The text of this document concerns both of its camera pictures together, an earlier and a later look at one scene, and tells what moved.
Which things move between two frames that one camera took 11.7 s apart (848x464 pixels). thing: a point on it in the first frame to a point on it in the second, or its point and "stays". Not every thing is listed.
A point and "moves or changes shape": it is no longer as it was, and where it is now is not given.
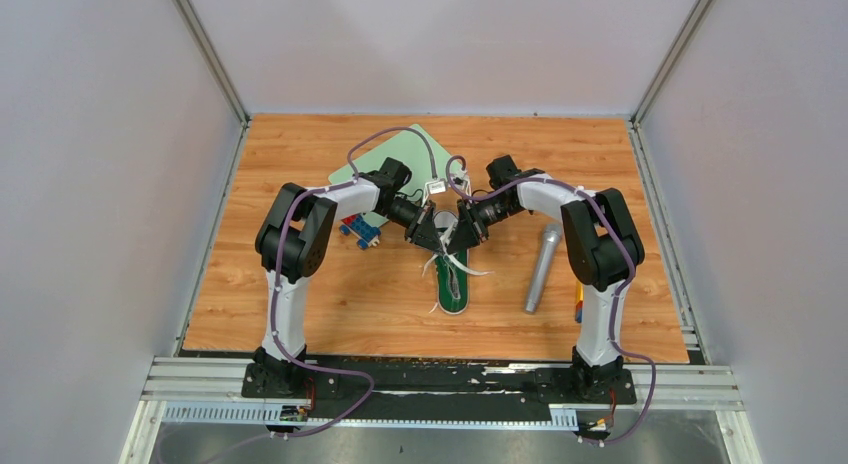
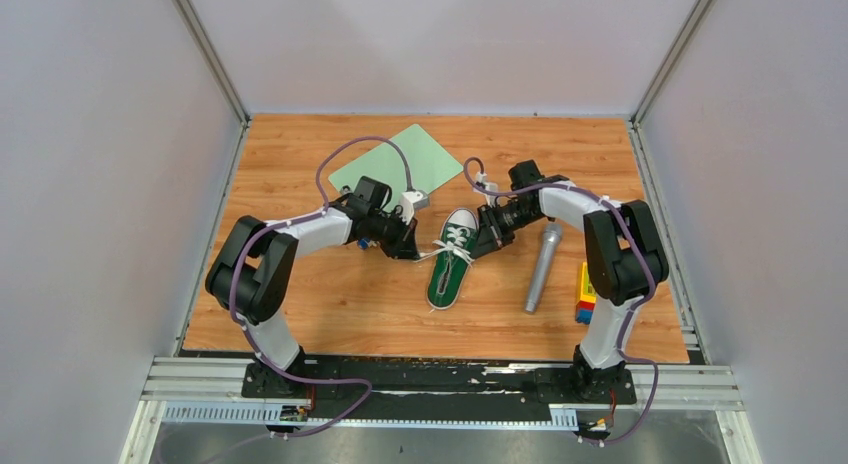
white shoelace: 452,280 moves or changes shape
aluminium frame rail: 213,390 stays
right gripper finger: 465,235 to 486,241
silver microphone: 552,236 stays
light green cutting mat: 427,163 stays
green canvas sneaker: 452,269 moves or changes shape
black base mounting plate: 437,387 stays
